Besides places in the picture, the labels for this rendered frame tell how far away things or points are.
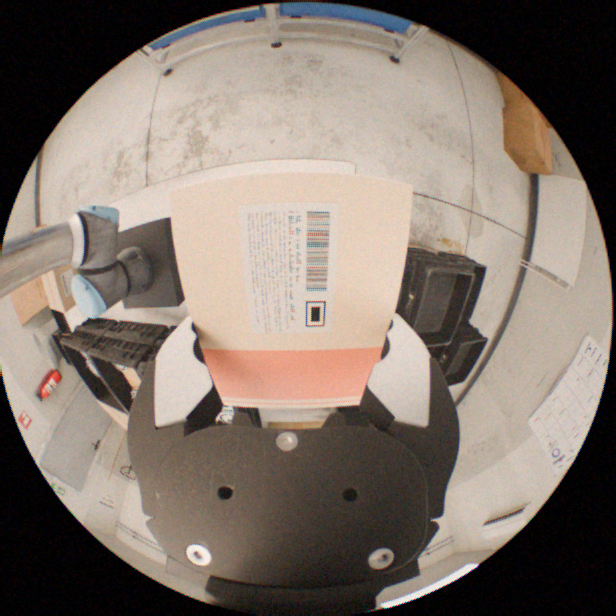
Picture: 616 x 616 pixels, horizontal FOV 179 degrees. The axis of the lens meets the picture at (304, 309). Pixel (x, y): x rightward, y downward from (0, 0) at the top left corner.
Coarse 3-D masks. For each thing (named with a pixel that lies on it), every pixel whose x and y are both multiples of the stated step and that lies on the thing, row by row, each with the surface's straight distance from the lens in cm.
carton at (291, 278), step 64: (192, 192) 10; (256, 192) 9; (320, 192) 9; (384, 192) 10; (192, 256) 11; (256, 256) 10; (320, 256) 9; (384, 256) 10; (192, 320) 12; (256, 320) 11; (320, 320) 11; (384, 320) 12; (256, 384) 15; (320, 384) 14
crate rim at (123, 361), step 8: (88, 352) 85; (96, 352) 81; (104, 352) 78; (112, 360) 72; (120, 360) 69; (128, 360) 67; (96, 368) 90; (136, 368) 64; (112, 392) 97; (120, 400) 100
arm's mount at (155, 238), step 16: (144, 224) 64; (160, 224) 60; (128, 240) 70; (144, 240) 65; (160, 240) 61; (160, 256) 61; (160, 272) 63; (176, 272) 62; (160, 288) 64; (176, 288) 62; (128, 304) 77; (144, 304) 71; (160, 304) 67; (176, 304) 63
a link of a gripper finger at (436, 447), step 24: (432, 360) 10; (432, 384) 9; (432, 408) 8; (408, 432) 7; (432, 432) 7; (456, 432) 8; (432, 456) 7; (456, 456) 8; (432, 480) 7; (432, 504) 7
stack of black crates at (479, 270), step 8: (440, 256) 139; (448, 256) 132; (456, 256) 138; (464, 256) 158; (464, 264) 144; (472, 264) 133; (480, 264) 141; (480, 272) 149; (480, 280) 149; (472, 288) 153; (480, 288) 149; (472, 296) 153; (472, 304) 153; (464, 312) 159; (472, 312) 154
